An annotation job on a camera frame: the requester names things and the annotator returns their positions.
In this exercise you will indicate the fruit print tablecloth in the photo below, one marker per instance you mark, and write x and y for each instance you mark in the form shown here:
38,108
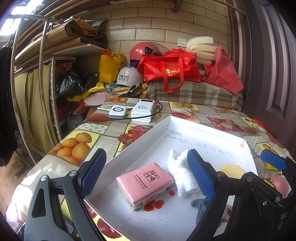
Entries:
47,205

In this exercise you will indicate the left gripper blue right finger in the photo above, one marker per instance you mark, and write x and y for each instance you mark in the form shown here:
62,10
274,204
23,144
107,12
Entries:
203,172

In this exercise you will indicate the red plastic bag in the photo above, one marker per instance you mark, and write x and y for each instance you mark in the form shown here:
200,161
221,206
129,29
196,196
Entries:
222,73

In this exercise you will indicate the red helmet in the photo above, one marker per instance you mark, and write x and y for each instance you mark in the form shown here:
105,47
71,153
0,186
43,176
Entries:
144,48

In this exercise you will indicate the red bag on floor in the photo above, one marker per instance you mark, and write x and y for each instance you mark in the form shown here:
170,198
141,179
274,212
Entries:
257,124

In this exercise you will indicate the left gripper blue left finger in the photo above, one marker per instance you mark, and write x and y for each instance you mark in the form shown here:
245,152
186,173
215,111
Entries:
90,171

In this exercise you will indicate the cream foam roll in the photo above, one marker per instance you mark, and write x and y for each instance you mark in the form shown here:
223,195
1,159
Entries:
203,47

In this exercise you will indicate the black hanging clothes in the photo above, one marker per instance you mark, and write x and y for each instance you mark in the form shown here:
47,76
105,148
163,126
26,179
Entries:
8,120

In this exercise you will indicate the metal storage shelf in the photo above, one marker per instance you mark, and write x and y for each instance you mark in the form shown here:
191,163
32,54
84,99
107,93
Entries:
86,57

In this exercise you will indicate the brown wooden door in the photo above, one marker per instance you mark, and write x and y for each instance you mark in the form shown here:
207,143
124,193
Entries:
263,52

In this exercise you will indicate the red tote bag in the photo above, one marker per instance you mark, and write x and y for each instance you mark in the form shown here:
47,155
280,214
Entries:
174,67

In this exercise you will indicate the pink fluffy plush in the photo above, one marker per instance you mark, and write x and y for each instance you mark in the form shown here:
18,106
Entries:
281,184

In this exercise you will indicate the yellow round sponge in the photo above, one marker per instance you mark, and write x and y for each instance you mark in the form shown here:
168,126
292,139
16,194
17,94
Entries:
233,171

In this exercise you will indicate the metal clothes rack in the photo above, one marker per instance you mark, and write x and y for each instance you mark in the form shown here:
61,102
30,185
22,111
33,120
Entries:
29,92

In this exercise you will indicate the white helmet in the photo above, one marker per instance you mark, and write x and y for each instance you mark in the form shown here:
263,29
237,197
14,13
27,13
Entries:
129,76

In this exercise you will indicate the yellow shopping bag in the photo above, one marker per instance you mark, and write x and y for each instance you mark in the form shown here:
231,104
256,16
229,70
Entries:
109,65

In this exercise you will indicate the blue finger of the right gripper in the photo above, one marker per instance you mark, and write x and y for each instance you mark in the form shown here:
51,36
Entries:
273,159

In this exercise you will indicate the white wireless charger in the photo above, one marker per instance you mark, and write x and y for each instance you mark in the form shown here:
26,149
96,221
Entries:
116,111

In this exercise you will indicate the yellow tissue pack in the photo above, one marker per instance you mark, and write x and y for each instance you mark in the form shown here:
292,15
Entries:
271,168

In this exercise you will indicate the pink round racket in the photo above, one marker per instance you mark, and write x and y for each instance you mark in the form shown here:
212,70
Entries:
96,98

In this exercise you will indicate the wall socket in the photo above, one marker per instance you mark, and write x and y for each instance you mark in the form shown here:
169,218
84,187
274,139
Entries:
181,42

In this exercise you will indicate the black plastic bag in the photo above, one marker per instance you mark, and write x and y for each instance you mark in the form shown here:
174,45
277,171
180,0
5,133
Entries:
74,83

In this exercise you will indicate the white power bank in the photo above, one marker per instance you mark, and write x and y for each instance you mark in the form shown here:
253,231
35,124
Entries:
143,110

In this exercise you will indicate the white cardboard tray box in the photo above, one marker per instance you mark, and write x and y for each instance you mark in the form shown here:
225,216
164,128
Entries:
166,144

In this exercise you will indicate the pink tissue pack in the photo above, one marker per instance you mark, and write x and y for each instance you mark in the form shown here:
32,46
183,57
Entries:
144,184

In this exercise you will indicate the plaid blanket cushion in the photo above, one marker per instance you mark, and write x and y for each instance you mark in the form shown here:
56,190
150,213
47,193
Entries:
197,93

